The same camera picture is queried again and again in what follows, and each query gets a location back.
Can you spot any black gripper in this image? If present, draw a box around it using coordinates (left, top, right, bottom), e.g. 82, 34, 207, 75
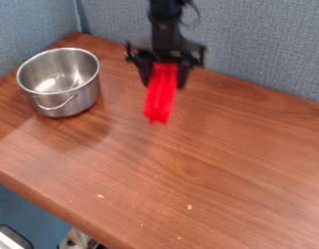
125, 16, 205, 89

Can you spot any red plastic block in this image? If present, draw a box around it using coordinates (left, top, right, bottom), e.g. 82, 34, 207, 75
142, 63, 177, 124

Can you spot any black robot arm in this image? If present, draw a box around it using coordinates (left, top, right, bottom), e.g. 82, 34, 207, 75
125, 0, 205, 89

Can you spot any metal pot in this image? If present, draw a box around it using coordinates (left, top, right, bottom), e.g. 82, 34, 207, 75
17, 48, 101, 118

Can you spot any grey device below table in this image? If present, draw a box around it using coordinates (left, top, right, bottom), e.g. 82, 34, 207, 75
0, 225, 33, 249

